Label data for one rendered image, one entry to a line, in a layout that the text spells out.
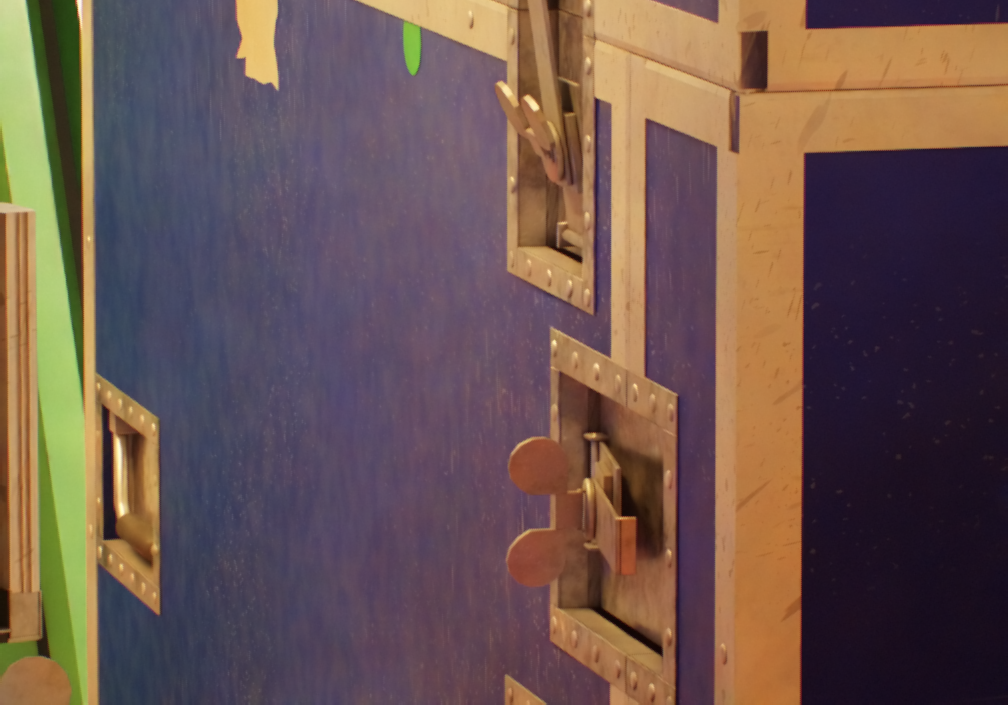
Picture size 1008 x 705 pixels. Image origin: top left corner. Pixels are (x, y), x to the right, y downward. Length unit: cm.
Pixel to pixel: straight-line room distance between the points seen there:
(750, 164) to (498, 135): 33
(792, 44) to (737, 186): 5
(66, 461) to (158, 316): 143
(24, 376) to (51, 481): 269
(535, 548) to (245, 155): 60
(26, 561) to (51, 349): 270
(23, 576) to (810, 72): 43
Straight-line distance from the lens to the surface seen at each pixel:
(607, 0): 258
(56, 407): 482
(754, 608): 245
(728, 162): 244
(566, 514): 263
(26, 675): 219
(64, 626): 482
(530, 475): 262
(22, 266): 211
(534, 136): 266
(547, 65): 266
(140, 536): 347
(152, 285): 340
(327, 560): 306
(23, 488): 212
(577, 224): 268
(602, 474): 262
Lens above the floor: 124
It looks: 9 degrees down
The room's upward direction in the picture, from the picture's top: straight up
